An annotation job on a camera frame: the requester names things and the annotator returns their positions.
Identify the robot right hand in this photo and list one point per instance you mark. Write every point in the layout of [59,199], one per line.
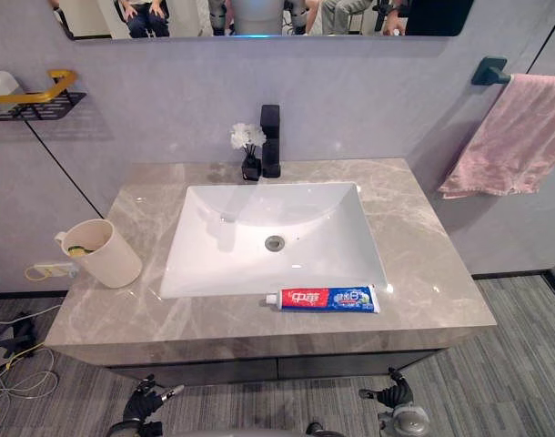
[398,393]

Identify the black square faucet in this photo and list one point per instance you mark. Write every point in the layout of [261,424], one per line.
[271,150]

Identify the yellow-green item in cup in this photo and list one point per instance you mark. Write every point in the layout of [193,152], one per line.
[77,251]

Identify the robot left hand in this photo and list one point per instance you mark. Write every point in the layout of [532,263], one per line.
[143,403]

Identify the wall mirror dark frame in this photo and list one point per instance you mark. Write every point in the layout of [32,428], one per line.
[259,18]

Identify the metal sink drain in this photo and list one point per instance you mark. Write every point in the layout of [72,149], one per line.
[274,242]

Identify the black wall shelf gold rail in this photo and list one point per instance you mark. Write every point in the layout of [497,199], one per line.
[41,109]

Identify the white rectangular sink basin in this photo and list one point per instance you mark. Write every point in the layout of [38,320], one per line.
[314,214]

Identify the black stand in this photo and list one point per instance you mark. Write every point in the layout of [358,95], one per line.
[13,337]

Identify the red blue toothpaste tube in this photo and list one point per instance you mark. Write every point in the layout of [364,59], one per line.
[323,299]

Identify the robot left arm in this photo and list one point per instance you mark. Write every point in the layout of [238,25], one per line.
[123,430]

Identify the teal towel bar holder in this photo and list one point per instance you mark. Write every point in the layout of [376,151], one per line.
[487,72]

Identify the white flowers in black vase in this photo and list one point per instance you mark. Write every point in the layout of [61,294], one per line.
[248,136]

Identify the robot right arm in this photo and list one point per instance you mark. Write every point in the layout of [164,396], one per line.
[407,421]

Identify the pink towel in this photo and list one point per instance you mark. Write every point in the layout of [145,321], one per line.
[518,141]

